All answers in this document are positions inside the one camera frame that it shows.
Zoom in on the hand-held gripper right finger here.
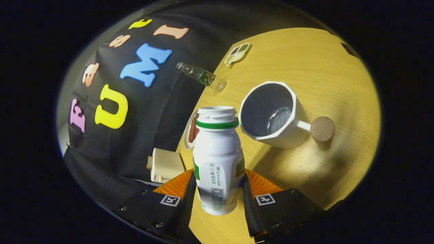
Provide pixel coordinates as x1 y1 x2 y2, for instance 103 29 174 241
240 169 328 243

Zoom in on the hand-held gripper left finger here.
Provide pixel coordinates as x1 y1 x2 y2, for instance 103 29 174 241
117 169 198 243

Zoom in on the white juice bottle green ring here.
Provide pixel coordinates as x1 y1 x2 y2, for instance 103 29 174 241
192 106 245 216

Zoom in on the white cup with cork handle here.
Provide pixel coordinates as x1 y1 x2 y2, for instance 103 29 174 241
238 81 336 149

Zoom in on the clear juice liquid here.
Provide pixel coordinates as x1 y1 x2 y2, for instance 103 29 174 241
266 106 293 135

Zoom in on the clear water bottle green label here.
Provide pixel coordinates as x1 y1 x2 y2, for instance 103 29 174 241
176 62 227 93

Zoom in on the white toaster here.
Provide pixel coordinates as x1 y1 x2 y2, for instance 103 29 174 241
151 148 185 184

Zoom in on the round beige plate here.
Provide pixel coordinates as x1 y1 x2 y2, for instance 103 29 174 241
183 109 200 150

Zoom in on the long red meat slice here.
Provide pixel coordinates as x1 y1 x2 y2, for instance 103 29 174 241
188 113 200 143

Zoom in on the wooden table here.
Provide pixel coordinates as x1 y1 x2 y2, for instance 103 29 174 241
176 27 381 244

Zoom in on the white divided sauce dish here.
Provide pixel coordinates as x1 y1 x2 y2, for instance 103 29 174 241
224 42 251 66

